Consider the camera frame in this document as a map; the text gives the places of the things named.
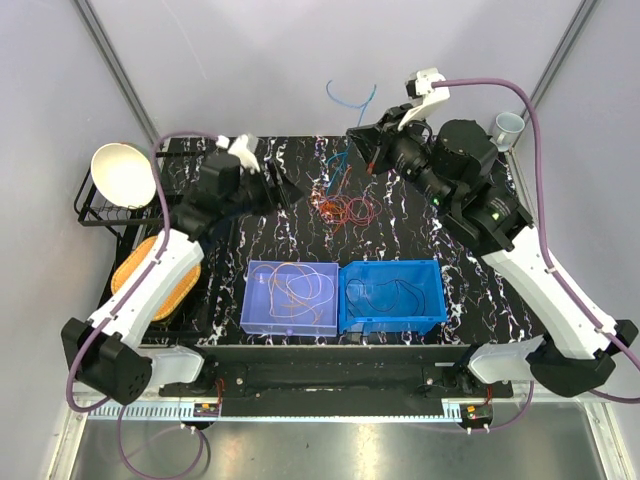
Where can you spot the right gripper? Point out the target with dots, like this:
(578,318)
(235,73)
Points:
(384,136)

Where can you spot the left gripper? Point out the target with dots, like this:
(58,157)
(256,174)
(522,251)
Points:
(284,190)

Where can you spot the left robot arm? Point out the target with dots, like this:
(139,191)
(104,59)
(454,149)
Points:
(104,352)

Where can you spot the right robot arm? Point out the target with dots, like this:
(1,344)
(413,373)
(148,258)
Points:
(451,170)

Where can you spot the purple plastic bin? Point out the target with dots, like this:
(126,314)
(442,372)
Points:
(292,299)

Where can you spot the blue plastic bin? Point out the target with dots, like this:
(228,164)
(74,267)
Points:
(391,297)

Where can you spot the white mug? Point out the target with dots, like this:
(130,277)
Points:
(506,129)

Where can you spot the orange woven plate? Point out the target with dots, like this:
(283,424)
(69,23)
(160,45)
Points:
(131,263)

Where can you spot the white bowl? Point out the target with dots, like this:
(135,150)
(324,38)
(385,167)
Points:
(123,176)

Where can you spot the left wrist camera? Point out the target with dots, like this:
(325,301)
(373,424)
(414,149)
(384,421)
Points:
(243,147)

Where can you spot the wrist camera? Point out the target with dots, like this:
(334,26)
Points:
(243,147)
(426,98)

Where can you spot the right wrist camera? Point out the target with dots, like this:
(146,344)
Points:
(426,98)

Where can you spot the black wire dish rack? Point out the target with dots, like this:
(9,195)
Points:
(194,317)

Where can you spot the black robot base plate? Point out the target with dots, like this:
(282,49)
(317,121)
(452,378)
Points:
(378,381)

